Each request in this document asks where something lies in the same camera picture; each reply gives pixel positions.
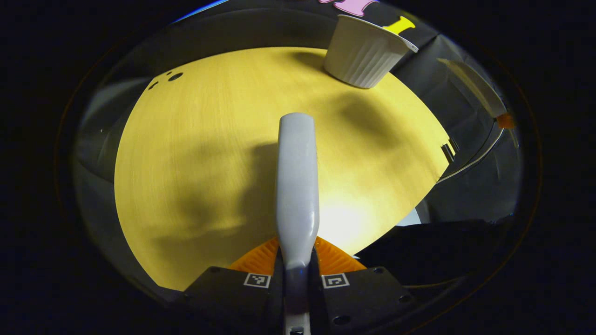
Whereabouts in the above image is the white cable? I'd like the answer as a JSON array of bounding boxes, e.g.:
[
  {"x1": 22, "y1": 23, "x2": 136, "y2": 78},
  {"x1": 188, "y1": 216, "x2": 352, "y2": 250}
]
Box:
[{"x1": 435, "y1": 128, "x2": 506, "y2": 184}]

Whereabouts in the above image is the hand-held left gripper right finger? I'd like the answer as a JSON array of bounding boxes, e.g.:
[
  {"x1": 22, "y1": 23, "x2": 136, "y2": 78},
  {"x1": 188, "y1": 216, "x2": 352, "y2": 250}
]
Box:
[{"x1": 310, "y1": 236, "x2": 415, "y2": 334}]

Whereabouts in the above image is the small grey broom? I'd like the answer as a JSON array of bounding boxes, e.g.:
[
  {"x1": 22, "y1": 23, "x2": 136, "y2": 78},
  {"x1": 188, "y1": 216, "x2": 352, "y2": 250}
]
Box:
[{"x1": 276, "y1": 112, "x2": 321, "y2": 335}]

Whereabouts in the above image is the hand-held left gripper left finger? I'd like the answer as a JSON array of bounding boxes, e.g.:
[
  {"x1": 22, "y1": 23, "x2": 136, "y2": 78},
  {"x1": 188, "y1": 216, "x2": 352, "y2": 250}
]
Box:
[{"x1": 182, "y1": 236, "x2": 285, "y2": 334}]

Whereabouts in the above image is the white ribbed garbage bin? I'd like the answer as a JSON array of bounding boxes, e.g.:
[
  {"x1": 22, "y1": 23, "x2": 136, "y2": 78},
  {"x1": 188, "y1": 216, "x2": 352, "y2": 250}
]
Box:
[{"x1": 324, "y1": 14, "x2": 419, "y2": 89}]

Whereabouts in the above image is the grey dustpan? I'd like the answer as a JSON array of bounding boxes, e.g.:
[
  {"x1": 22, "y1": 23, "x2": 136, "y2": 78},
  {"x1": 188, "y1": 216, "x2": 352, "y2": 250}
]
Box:
[{"x1": 437, "y1": 58, "x2": 508, "y2": 119}]

